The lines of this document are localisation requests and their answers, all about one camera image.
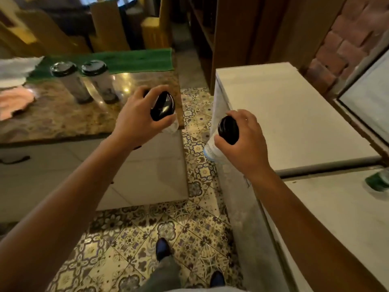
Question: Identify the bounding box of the person's right hand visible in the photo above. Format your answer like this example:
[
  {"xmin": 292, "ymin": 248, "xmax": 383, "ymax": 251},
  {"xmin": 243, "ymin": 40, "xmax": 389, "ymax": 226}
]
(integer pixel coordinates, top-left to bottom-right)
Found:
[{"xmin": 214, "ymin": 109, "xmax": 275, "ymax": 180}]

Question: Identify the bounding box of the grey chest freezer body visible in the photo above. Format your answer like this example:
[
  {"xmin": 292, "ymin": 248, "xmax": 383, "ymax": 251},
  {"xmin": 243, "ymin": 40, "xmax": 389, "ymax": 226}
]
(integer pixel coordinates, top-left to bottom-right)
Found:
[{"xmin": 209, "ymin": 79, "xmax": 291, "ymax": 292}]

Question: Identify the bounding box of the black cabinet handle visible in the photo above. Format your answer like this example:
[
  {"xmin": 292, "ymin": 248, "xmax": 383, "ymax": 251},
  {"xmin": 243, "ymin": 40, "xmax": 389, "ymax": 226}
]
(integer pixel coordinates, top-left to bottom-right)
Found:
[{"xmin": 0, "ymin": 155, "xmax": 31, "ymax": 165}]

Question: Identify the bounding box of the person's dark shoe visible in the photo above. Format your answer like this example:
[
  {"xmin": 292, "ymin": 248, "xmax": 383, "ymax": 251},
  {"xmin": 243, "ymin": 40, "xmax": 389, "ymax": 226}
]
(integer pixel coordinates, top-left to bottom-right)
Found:
[
  {"xmin": 209, "ymin": 271, "xmax": 226, "ymax": 288},
  {"xmin": 155, "ymin": 238, "xmax": 172, "ymax": 261}
]

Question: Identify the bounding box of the person's left dark shoe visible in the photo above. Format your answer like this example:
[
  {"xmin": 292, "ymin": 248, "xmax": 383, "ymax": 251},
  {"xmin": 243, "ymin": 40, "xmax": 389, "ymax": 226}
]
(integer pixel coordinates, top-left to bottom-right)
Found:
[{"xmin": 155, "ymin": 238, "xmax": 172, "ymax": 261}]

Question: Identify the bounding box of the white freezer lid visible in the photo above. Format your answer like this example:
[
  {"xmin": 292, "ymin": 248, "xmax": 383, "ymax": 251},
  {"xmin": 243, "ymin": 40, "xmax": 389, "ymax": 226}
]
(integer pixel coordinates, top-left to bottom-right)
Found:
[
  {"xmin": 215, "ymin": 62, "xmax": 382, "ymax": 177},
  {"xmin": 281, "ymin": 166, "xmax": 389, "ymax": 292}
]

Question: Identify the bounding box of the clear cup with black lid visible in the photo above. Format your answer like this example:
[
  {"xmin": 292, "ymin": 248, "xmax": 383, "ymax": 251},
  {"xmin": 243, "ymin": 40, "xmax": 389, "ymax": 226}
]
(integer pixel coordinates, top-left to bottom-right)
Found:
[{"xmin": 143, "ymin": 89, "xmax": 180, "ymax": 135}]

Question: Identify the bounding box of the person's right forearm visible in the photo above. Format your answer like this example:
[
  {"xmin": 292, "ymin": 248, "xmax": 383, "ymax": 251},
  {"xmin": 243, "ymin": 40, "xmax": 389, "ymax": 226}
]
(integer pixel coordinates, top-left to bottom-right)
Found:
[{"xmin": 248, "ymin": 166, "xmax": 389, "ymax": 292}]

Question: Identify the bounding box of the person's right dark shoe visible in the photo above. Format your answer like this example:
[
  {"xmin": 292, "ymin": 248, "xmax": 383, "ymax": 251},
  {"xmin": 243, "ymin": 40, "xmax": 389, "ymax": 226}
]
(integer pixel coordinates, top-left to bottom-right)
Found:
[{"xmin": 209, "ymin": 271, "xmax": 226, "ymax": 288}]

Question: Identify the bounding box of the white cloth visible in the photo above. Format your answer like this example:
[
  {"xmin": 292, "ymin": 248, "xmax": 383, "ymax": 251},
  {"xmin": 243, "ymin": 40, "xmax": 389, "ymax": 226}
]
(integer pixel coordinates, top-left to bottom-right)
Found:
[{"xmin": 0, "ymin": 56, "xmax": 45, "ymax": 89}]

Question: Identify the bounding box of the person's grey trouser leg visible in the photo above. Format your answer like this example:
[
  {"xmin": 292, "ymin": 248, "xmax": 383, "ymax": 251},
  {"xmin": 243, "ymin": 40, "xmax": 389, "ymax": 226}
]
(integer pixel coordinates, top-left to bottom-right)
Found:
[{"xmin": 136, "ymin": 255, "xmax": 183, "ymax": 292}]

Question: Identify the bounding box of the person's left forearm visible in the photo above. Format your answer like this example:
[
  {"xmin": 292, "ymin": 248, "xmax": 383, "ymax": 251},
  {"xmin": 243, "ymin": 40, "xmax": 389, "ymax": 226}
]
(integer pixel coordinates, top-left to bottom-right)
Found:
[{"xmin": 0, "ymin": 133, "xmax": 143, "ymax": 292}]

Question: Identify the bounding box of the blue-based cup with black lid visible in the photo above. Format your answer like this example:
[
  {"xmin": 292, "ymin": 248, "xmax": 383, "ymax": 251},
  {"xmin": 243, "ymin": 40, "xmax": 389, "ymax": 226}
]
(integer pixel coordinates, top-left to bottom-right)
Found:
[{"xmin": 203, "ymin": 115, "xmax": 240, "ymax": 164}]

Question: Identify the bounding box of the yellow wooden bench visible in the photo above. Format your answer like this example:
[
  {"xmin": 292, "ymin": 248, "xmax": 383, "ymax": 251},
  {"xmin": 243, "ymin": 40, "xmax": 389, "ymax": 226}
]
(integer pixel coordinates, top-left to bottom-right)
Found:
[{"xmin": 0, "ymin": 0, "xmax": 92, "ymax": 57}]

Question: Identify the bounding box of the dark drink cup, black lid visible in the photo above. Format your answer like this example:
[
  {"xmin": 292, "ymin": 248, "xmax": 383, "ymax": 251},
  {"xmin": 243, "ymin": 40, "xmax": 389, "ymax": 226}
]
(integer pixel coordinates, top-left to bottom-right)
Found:
[
  {"xmin": 50, "ymin": 61, "xmax": 93, "ymax": 104},
  {"xmin": 81, "ymin": 60, "xmax": 119, "ymax": 104}
]

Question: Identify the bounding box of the pink cloth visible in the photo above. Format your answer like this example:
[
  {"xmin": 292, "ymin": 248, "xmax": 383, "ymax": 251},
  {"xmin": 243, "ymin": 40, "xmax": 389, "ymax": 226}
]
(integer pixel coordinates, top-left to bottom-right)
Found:
[{"xmin": 0, "ymin": 86, "xmax": 36, "ymax": 121}]

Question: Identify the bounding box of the brown wooden shelf unit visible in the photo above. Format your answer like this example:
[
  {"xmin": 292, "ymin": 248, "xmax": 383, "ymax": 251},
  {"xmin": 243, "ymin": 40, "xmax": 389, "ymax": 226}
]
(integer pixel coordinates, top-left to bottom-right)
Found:
[{"xmin": 188, "ymin": 0, "xmax": 348, "ymax": 95}]

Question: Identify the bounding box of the white counter cabinet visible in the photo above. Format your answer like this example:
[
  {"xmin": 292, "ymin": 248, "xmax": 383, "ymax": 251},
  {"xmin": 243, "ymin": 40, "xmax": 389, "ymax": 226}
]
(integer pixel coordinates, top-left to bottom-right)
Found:
[{"xmin": 0, "ymin": 130, "xmax": 189, "ymax": 224}]

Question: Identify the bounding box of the green mat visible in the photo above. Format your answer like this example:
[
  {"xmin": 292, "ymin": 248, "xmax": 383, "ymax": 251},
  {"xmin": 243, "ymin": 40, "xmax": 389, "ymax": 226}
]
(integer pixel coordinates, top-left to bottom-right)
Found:
[{"xmin": 27, "ymin": 48, "xmax": 175, "ymax": 84}]

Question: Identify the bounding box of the person's left hand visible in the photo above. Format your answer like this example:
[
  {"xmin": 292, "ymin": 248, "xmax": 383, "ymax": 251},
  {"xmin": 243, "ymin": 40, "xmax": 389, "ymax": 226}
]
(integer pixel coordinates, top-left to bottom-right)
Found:
[{"xmin": 113, "ymin": 85, "xmax": 177, "ymax": 150}]

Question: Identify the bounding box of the yellow wooden chair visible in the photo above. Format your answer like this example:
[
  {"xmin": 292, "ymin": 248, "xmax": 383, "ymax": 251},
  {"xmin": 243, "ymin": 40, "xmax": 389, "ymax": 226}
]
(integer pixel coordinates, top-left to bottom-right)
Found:
[{"xmin": 140, "ymin": 0, "xmax": 174, "ymax": 50}]

